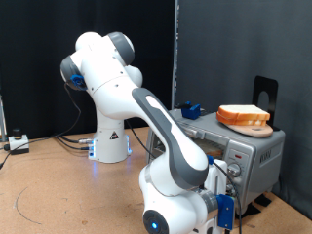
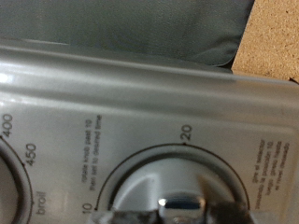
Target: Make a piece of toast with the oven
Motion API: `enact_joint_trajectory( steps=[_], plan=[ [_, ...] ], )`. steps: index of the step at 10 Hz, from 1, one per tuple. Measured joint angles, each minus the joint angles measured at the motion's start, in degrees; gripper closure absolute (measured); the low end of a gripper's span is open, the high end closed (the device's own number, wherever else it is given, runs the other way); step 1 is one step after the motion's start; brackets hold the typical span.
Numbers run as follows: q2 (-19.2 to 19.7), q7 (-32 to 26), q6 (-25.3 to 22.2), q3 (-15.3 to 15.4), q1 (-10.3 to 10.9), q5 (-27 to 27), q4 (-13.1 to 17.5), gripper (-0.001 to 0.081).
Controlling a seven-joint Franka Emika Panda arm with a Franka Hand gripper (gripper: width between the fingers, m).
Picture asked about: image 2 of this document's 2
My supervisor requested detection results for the silver toaster oven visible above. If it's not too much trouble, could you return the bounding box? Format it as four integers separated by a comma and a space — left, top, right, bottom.
0, 36, 299, 224

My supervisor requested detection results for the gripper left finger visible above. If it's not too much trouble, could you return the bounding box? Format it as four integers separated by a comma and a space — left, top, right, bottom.
88, 208, 158, 224

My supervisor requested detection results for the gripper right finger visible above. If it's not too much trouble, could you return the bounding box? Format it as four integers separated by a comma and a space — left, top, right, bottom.
198, 174, 260, 224

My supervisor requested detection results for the silver oven knob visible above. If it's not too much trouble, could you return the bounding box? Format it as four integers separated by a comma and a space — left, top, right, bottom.
0, 136, 35, 224
93, 142, 251, 224

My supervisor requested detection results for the grey backdrop curtain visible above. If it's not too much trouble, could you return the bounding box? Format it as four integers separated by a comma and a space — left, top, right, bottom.
0, 0, 256, 74

